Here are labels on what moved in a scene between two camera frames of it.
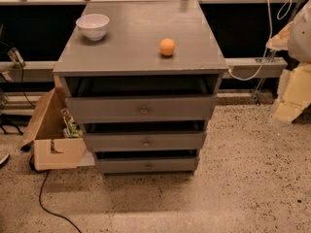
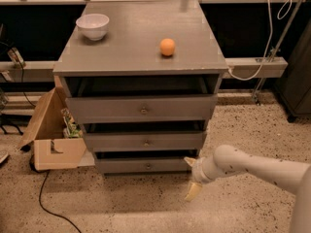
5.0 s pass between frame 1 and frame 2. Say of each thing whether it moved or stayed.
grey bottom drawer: stayed
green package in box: stayed
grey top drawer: stayed
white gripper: moved
